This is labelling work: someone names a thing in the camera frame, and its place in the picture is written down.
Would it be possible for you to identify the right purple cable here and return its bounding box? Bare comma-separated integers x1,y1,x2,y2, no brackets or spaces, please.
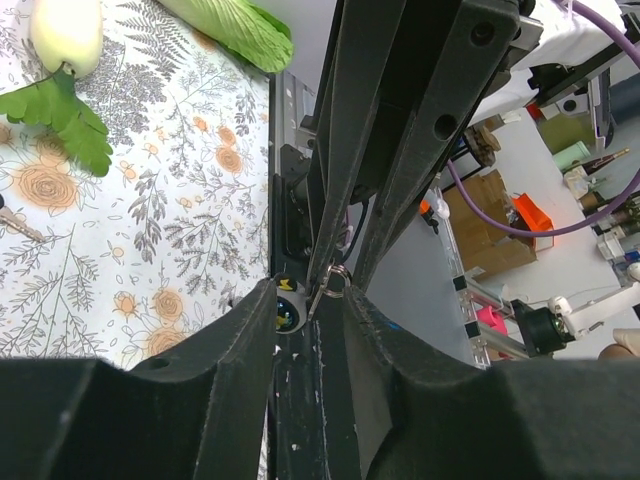
444,0,640,239

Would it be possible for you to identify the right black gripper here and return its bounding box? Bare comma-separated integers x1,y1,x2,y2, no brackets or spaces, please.
306,1,519,290

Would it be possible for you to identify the cardboard box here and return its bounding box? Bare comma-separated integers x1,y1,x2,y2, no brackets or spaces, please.
442,169,539,276

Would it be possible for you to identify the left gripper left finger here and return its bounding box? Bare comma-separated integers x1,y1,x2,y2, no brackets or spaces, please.
1,279,277,479

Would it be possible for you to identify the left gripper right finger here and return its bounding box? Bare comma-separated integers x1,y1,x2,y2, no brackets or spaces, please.
343,287,639,479

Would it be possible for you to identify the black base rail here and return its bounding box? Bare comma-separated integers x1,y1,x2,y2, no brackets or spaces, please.
267,72,321,291

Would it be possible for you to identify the floral tablecloth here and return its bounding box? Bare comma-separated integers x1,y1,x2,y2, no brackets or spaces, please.
1,1,269,368

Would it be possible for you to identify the large green napa cabbage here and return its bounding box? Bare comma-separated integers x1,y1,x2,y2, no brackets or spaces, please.
161,0,294,73

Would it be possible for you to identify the white radish toy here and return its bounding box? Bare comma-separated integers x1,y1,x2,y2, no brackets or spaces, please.
1,1,113,177

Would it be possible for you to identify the black key bunch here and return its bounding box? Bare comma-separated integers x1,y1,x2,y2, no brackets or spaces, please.
0,195,45,242

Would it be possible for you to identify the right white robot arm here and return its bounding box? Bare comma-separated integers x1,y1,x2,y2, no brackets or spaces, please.
307,1,633,288

